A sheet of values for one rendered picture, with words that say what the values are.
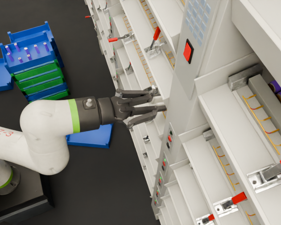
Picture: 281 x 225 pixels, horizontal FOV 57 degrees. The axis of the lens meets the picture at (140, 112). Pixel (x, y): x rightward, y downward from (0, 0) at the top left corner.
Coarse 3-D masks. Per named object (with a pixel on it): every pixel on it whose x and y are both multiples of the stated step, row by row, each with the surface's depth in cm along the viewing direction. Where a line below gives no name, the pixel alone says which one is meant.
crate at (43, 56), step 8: (24, 40) 170; (32, 40) 173; (40, 40) 175; (48, 40) 176; (24, 48) 173; (32, 48) 173; (40, 48) 173; (16, 56) 169; (24, 56) 169; (32, 56) 169; (40, 56) 169; (48, 56) 164; (8, 64) 166; (16, 64) 166; (24, 64) 161; (32, 64) 164; (8, 72) 161
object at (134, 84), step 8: (120, 40) 122; (120, 48) 126; (120, 56) 124; (128, 64) 121; (128, 72) 117; (128, 80) 117; (136, 80) 115; (136, 88) 114; (144, 104) 109; (152, 120) 105; (152, 128) 104; (152, 136) 102; (152, 144) 101; (160, 144) 100
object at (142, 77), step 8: (112, 8) 107; (120, 8) 108; (112, 16) 110; (120, 16) 109; (120, 24) 107; (120, 32) 105; (128, 48) 100; (136, 48) 99; (128, 56) 99; (136, 56) 98; (136, 64) 96; (144, 64) 95; (136, 72) 94; (144, 72) 94; (144, 80) 92; (152, 80) 91; (144, 88) 91; (152, 104) 87; (160, 112) 85; (160, 120) 84; (160, 128) 83; (160, 136) 77
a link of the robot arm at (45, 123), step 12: (24, 108) 65; (36, 108) 63; (48, 108) 63; (60, 108) 65; (72, 108) 66; (24, 120) 62; (36, 120) 62; (48, 120) 63; (60, 120) 64; (72, 120) 65; (24, 132) 64; (36, 132) 62; (48, 132) 63; (60, 132) 65; (72, 132) 67; (36, 144) 65; (48, 144) 66; (60, 144) 69
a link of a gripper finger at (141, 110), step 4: (120, 108) 72; (124, 108) 72; (128, 108) 72; (132, 108) 73; (136, 108) 74; (140, 108) 74; (144, 108) 74; (148, 108) 74; (152, 108) 75; (156, 108) 75; (132, 112) 74; (136, 112) 74; (140, 112) 75; (144, 112) 75; (148, 112) 76; (132, 116) 75
